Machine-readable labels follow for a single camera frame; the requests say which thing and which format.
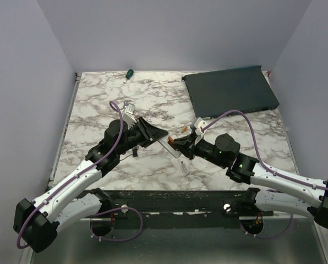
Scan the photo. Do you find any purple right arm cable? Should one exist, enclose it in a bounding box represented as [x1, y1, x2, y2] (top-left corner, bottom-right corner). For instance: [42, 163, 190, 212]
[201, 109, 328, 239]

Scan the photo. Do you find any black cable connector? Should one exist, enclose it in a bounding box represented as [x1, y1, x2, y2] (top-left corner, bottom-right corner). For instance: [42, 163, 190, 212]
[132, 148, 138, 157]

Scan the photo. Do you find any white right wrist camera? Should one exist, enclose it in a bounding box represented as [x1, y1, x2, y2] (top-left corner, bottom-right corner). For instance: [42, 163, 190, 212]
[190, 117, 207, 136]

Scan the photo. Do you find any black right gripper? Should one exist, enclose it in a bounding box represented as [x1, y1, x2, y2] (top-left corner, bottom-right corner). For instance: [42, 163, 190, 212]
[172, 132, 227, 168]

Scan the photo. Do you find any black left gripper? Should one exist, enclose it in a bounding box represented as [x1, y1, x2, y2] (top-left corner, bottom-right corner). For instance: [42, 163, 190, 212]
[117, 117, 168, 156]

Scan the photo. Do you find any dark flat network switch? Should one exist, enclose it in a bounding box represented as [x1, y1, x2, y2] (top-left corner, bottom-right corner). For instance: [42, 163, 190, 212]
[182, 65, 280, 118]

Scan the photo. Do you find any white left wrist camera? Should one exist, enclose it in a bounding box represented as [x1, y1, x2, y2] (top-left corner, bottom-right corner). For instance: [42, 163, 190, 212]
[122, 103, 137, 130]

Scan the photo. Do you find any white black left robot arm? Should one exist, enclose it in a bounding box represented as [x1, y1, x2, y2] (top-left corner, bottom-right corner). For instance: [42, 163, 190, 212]
[13, 117, 168, 253]

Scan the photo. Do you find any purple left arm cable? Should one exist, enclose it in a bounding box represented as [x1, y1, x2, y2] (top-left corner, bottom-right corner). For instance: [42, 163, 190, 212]
[17, 101, 144, 250]

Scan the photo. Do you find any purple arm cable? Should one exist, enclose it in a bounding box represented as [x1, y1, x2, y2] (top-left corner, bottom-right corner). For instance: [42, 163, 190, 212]
[201, 109, 328, 239]
[17, 101, 144, 250]

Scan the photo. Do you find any white remote control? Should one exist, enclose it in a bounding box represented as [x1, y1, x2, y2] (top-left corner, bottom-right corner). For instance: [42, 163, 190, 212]
[158, 136, 182, 158]

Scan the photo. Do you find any aluminium front rail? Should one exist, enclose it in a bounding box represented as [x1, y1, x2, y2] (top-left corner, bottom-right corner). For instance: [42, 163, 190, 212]
[85, 211, 290, 223]

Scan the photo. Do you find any aluminium rail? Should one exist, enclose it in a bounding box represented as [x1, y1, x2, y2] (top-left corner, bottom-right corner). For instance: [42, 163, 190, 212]
[46, 72, 82, 190]
[85, 211, 290, 223]

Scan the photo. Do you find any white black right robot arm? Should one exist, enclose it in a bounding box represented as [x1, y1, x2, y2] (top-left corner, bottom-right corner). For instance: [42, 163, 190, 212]
[168, 133, 328, 229]

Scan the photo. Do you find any green handled screwdriver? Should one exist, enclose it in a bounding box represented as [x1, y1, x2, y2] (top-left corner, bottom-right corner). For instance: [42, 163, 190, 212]
[124, 69, 134, 83]

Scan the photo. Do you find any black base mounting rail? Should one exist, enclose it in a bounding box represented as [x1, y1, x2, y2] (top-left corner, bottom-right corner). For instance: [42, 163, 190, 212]
[44, 188, 275, 229]

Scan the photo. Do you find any aluminium left side rail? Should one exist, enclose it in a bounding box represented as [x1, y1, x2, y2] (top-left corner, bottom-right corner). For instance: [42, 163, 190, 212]
[46, 72, 82, 190]

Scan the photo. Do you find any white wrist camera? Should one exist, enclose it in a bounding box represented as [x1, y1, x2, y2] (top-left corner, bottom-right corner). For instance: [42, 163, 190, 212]
[190, 117, 207, 136]
[122, 103, 137, 130]

